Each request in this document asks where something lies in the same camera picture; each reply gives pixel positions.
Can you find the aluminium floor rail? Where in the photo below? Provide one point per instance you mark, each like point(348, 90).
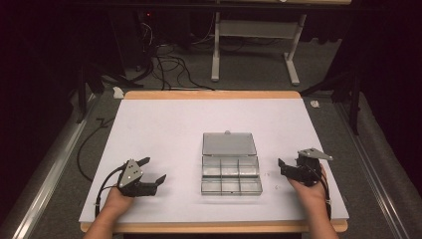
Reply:
point(371, 166)
point(46, 179)

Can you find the person's left hand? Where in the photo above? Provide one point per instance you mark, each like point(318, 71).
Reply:
point(117, 200)

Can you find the black metal stand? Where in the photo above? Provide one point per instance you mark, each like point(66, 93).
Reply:
point(82, 93)
point(354, 99)

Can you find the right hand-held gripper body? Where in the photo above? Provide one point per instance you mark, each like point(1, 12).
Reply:
point(308, 171)

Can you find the white paper scrap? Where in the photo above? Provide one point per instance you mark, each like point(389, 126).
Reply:
point(117, 93)

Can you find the dark computer tower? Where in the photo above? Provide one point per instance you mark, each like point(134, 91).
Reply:
point(132, 36)

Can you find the person's right hand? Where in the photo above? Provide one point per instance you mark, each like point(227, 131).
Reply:
point(310, 192)

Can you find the small white crumpled scrap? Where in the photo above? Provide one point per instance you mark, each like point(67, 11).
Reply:
point(315, 104)

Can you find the white table cover sheet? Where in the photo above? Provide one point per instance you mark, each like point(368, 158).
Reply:
point(172, 139)

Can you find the white metal desk frame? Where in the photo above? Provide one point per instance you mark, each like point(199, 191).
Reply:
point(255, 30)

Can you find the clear plastic compartment box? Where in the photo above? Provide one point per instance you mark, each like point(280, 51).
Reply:
point(229, 166)

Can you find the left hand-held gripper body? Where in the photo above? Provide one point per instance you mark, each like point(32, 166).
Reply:
point(131, 174)

